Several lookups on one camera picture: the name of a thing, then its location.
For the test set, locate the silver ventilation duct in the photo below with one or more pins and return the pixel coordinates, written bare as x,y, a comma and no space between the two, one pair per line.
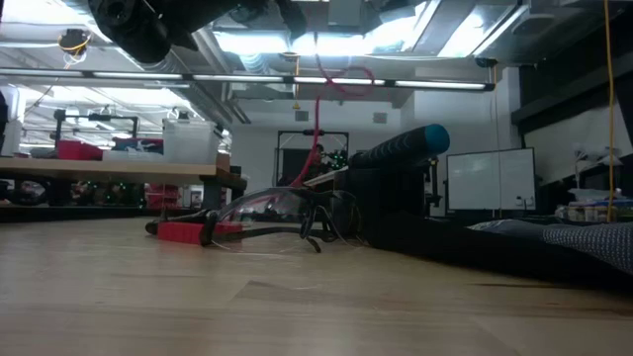
207,94

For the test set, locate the blue red box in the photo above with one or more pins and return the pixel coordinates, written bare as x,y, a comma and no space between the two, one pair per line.
138,145

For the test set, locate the wooden workbench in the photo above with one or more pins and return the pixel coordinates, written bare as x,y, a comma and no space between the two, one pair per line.
99,170

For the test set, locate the whiteboard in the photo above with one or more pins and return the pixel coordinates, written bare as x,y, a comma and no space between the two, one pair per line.
489,178

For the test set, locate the white container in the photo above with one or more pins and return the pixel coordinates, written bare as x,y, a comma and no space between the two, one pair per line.
10,138

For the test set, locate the black grey work glove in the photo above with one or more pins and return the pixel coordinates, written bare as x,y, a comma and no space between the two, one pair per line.
494,247

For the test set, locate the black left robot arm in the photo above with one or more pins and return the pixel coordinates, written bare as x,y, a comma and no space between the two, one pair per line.
128,29

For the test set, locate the long linear ceiling light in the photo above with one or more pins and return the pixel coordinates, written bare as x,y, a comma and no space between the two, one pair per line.
237,78

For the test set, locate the black aluminium table frame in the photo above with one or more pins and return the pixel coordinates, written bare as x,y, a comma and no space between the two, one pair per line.
74,212

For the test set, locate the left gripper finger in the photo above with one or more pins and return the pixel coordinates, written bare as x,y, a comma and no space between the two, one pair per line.
293,20

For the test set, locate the small red bin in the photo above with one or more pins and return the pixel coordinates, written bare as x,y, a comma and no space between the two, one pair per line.
79,151

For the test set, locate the red crate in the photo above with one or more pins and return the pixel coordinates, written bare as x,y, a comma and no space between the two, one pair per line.
160,195

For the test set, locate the person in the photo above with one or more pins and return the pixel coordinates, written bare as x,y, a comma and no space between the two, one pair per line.
321,158

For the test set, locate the distant black frame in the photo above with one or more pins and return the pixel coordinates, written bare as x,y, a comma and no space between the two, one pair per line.
297,132

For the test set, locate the clear plastic storage box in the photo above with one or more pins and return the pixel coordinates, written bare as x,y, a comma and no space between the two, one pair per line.
190,143

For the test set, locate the red circuit board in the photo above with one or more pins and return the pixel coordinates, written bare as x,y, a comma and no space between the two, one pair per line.
180,232

